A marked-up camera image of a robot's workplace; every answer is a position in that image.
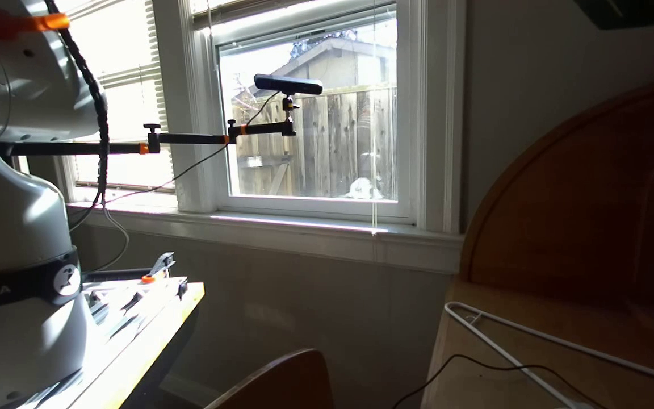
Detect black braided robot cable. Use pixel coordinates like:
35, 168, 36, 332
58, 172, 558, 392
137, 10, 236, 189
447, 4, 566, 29
41, 0, 112, 220

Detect white window frame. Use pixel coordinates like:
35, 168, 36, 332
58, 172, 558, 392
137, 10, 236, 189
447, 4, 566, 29
53, 0, 470, 278

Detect orange cable strap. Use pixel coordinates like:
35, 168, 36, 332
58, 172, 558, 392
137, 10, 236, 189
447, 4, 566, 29
0, 11, 73, 41

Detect white wire clothes hanger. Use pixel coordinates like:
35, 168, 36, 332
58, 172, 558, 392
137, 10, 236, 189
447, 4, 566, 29
442, 301, 654, 409

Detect white robot table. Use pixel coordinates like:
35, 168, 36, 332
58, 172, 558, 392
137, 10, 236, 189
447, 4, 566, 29
6, 278, 210, 409

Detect black stereo camera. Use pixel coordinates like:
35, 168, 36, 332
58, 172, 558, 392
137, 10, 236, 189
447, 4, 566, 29
252, 70, 327, 101

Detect wooden garden fence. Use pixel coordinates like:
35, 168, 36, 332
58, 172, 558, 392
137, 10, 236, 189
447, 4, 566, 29
227, 85, 399, 203

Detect thin black desk cable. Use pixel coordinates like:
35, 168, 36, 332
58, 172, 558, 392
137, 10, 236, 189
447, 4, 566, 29
388, 351, 595, 409

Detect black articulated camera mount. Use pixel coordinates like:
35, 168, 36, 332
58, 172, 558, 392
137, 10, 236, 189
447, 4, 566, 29
0, 97, 301, 161

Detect silver orange clamp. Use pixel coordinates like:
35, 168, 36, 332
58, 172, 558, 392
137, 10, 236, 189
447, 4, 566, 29
138, 251, 192, 303

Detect brown chair back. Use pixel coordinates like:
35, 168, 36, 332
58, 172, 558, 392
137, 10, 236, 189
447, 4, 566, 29
203, 346, 338, 409

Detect white window blinds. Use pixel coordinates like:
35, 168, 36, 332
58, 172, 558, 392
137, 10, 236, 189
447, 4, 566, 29
53, 0, 172, 194

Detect wooden headboard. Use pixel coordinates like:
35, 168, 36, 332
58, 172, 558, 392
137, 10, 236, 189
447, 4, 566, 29
421, 57, 654, 409

